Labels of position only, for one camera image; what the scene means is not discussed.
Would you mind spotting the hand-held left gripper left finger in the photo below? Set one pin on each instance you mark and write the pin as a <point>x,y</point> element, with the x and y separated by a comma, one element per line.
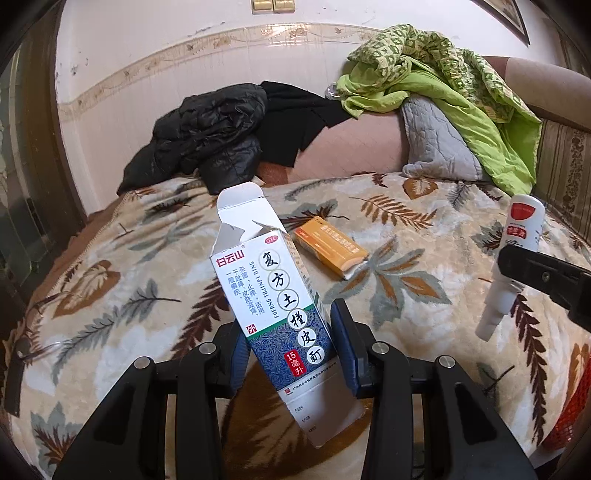
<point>241,360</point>

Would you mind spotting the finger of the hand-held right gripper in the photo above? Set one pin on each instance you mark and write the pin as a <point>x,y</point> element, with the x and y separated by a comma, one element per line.
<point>545,277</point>

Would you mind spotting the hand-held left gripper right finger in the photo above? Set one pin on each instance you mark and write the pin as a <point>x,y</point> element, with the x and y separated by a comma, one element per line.
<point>344,350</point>

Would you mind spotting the blue white medicine box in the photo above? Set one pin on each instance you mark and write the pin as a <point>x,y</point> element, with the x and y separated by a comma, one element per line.
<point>286,323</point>

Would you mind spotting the white spray bottle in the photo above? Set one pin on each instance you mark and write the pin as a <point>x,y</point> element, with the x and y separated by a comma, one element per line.
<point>521,221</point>

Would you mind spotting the orange medicine box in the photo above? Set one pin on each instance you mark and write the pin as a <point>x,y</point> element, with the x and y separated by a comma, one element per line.
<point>330,242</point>

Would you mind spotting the red mesh basket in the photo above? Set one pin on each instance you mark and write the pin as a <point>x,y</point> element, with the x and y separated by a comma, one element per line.
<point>568,415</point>

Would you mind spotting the leaf-printed blanket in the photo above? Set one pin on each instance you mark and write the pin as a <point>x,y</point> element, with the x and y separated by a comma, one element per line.
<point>161,240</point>

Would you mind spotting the grey quilted pillow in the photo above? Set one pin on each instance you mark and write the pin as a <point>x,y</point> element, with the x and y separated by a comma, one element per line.
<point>434,143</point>

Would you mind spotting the green quilt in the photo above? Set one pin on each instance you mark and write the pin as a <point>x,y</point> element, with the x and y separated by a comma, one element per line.
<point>461,101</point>

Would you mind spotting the pink fabric sofa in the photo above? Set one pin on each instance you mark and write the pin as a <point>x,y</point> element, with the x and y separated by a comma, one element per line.
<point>364,138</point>

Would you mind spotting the black puffer jacket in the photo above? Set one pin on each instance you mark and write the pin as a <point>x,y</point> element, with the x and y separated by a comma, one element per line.
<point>203,134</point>

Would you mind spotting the black cloth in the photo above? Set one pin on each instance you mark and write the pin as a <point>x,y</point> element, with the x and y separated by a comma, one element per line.
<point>295,120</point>

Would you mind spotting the wooden door with glass panel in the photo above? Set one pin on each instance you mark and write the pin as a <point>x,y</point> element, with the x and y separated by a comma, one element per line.
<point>18,184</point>

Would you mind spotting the framed wall picture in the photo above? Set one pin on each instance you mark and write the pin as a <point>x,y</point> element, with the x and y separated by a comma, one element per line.
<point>508,14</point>

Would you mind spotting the brass wall switch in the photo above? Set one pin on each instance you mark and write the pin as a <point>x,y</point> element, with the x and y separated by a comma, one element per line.
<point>283,4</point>
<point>261,5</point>

